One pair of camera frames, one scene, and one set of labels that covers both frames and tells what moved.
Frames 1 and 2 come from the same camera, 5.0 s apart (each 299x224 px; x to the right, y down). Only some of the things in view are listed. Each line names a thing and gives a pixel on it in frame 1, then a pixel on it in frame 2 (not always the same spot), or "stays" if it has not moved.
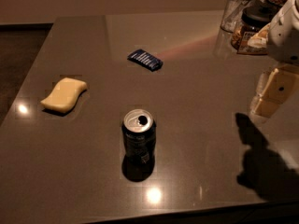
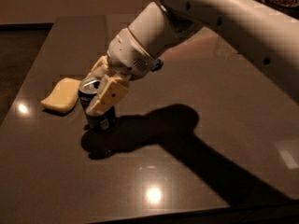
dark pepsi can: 138,138 → 106,120
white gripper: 285,41 → 127,56
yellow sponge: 64,96 stays
